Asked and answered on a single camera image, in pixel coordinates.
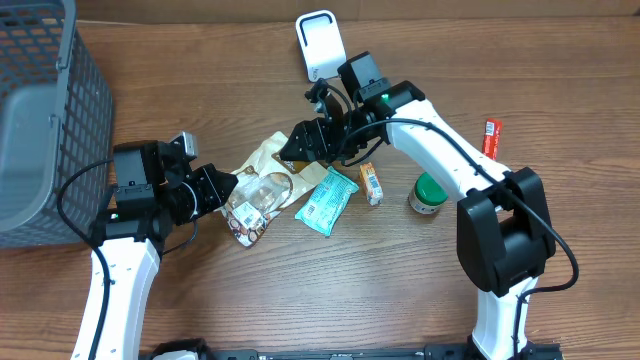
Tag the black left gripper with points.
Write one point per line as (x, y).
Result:
(212, 194)

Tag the green round can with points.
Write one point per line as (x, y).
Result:
(426, 196)

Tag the grey plastic mesh basket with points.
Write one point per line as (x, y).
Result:
(57, 115)

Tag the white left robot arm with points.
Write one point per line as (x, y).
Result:
(128, 244)

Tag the orange small snack box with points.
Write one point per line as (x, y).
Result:
(371, 183)

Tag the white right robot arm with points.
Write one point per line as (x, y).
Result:
(504, 233)

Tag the red snack stick packet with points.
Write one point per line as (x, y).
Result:
(493, 131)

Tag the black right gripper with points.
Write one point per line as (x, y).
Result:
(306, 134)

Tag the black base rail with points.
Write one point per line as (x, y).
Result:
(198, 349)

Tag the beige brown snack pouch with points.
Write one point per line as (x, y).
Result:
(267, 185)

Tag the teal wet wipes pack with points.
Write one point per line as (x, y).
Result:
(327, 202)

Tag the white barcode scanner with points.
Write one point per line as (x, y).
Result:
(321, 44)

